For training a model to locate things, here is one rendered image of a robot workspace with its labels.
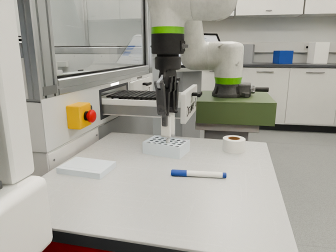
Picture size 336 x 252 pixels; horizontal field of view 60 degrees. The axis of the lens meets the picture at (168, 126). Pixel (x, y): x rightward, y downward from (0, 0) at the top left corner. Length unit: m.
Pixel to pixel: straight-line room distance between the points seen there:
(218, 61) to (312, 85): 2.97
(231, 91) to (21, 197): 1.11
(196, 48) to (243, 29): 3.46
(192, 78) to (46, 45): 1.45
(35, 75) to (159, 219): 0.48
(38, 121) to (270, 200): 0.60
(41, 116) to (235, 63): 0.87
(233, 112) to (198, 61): 0.29
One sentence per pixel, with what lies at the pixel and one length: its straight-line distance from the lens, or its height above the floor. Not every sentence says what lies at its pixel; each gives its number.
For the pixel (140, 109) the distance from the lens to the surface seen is 1.07.
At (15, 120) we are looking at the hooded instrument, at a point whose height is 0.99.
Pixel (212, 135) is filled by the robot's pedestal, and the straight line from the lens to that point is 1.37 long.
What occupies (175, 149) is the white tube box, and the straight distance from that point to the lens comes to 0.85.
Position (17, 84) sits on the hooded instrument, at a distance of 0.40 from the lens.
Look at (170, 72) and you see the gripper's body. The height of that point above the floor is 1.01.
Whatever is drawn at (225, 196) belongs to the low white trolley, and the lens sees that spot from 0.66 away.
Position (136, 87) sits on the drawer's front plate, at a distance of 1.42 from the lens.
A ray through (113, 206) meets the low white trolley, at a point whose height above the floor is 0.76.
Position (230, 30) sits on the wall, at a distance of 4.78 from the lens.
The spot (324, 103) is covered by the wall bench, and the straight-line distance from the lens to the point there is 4.33.
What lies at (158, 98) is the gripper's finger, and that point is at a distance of 0.81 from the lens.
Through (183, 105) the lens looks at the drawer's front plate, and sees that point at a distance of 1.01.
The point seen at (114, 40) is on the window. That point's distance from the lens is 1.28.
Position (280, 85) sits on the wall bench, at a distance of 4.16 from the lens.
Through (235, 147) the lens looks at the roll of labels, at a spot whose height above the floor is 0.78.
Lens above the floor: 1.07
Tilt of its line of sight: 14 degrees down
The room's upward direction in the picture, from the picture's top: straight up
